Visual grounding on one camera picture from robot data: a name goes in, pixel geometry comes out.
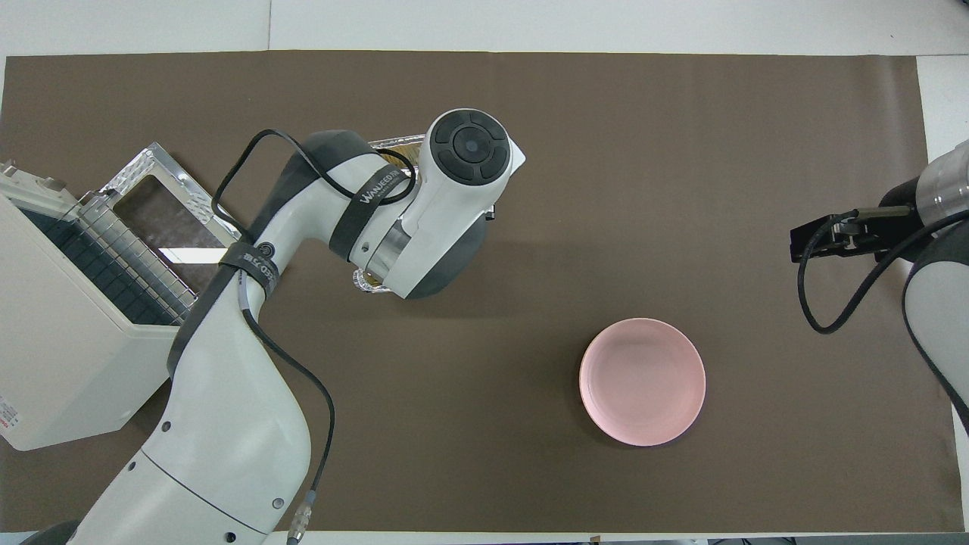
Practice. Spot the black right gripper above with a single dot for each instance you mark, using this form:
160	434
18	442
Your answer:
889	219

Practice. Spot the golden sliced bread loaf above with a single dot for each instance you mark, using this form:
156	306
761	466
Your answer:
405	157

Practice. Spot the aluminium foil baking tray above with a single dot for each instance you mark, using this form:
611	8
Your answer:
401	141

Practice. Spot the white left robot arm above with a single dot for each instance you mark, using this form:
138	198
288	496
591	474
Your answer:
227	424

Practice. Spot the glass oven door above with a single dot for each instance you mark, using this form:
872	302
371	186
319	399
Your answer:
166	219

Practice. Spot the cream toaster oven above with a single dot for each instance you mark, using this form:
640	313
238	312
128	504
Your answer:
68	363

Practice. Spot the pink round plate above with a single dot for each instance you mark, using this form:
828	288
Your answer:
642	382

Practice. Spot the brown table mat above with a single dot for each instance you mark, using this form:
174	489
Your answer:
530	151

